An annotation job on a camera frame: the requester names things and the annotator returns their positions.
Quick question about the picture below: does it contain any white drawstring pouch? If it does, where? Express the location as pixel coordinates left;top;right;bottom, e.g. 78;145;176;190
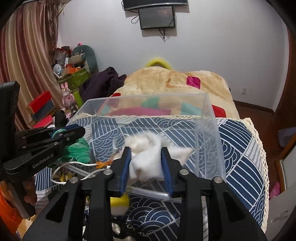
124;132;194;185

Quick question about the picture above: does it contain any yellow felt ball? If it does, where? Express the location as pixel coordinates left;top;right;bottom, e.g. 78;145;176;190
110;193;130;216

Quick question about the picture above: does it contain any green knitted cloth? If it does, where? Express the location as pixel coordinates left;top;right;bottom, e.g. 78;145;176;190
49;137;91;168

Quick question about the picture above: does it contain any floral fabric scrunchie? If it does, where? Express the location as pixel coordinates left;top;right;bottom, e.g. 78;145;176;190
53;167;75;182

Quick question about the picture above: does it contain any clear plastic storage box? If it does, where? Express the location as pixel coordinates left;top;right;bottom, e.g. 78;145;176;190
67;92;227;201

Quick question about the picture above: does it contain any red box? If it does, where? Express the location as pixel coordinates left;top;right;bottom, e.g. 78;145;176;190
26;91;56;127

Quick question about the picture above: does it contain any blue white patterned cloth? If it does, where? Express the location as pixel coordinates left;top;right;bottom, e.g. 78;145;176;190
34;115;270;241

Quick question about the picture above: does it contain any black plastic bag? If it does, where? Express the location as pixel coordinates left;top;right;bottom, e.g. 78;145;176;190
55;110;69;128

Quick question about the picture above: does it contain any pink bunny doll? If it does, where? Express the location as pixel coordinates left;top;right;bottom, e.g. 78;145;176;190
61;82;75;108

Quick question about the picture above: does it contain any green bottle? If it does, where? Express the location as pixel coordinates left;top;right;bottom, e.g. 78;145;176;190
73;89;84;108

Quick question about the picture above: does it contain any green cardboard box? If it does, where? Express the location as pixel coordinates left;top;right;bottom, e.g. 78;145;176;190
57;68;91;91

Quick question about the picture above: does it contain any beige plush blanket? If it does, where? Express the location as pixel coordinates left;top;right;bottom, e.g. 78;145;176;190
97;66;240;119

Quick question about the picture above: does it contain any dark purple clothing pile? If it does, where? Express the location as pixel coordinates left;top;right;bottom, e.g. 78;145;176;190
79;67;127;102

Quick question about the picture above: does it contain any green dinosaur plush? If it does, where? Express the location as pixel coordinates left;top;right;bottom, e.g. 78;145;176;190
68;45;99;74

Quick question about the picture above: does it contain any striped brown curtain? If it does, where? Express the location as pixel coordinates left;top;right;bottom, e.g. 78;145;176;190
1;1;62;131

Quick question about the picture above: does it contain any yellow green plush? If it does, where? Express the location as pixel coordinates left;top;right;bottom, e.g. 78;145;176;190
145;58;172;70

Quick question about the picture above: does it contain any brown wooden door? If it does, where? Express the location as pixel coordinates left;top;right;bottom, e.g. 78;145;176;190
271;25;296;163

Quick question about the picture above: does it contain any small grey wall monitor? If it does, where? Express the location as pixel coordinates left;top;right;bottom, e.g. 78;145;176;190
139;6;175;30

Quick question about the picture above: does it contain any black wall television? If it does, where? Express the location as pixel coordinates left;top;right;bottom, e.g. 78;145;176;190
122;0;188;11

